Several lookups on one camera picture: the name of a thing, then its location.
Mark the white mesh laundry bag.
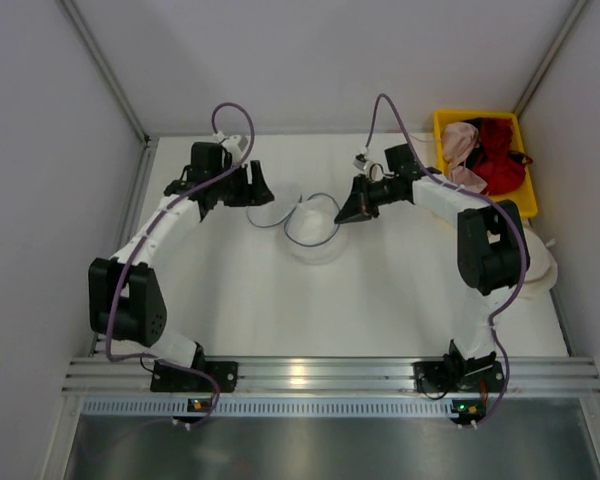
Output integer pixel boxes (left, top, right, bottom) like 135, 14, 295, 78
246, 182, 348, 265

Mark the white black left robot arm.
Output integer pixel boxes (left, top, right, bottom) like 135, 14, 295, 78
88, 135, 274, 370

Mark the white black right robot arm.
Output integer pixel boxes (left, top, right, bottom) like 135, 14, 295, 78
334, 144, 530, 359

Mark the pink bra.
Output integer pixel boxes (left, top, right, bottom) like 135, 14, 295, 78
441, 122, 487, 194

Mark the red bra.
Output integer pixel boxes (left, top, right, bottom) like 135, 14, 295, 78
465, 117, 533, 196

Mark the beige round laundry bag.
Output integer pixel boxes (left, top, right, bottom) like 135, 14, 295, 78
519, 225, 558, 300

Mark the yellow plastic bin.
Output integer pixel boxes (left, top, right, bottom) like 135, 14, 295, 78
432, 109, 538, 219

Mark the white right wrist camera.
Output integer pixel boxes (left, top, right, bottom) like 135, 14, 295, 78
353, 147, 385, 182

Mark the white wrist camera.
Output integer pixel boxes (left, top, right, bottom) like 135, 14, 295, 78
213, 131, 249, 163
353, 147, 385, 182

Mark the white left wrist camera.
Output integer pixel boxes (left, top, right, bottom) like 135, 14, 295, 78
213, 131, 249, 163

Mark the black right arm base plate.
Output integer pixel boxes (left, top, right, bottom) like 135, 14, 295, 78
414, 356, 505, 399

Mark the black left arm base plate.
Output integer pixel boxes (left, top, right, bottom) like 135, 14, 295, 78
149, 361, 239, 393

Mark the aluminium frame rail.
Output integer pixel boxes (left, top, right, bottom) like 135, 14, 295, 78
61, 357, 600, 398

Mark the perforated cable duct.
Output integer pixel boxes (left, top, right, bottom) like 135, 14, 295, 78
81, 396, 481, 418

